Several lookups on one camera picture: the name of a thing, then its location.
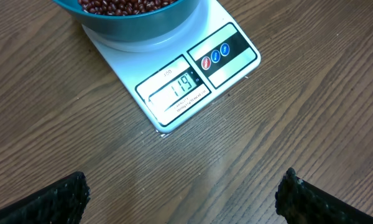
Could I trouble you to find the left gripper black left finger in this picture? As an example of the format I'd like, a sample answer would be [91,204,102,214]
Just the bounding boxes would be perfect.
[0,171,90,224]

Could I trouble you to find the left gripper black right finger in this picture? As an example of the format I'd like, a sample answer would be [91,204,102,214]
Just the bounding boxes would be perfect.
[275,168,373,224]

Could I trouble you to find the white digital kitchen scale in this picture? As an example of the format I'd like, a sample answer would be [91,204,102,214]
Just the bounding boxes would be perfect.
[84,0,261,133]

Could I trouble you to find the red beans in bowl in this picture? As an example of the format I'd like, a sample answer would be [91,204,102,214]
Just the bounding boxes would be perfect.
[77,0,177,16]

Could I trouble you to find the blue metal bowl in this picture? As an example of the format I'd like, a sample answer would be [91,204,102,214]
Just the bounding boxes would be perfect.
[54,0,200,42]

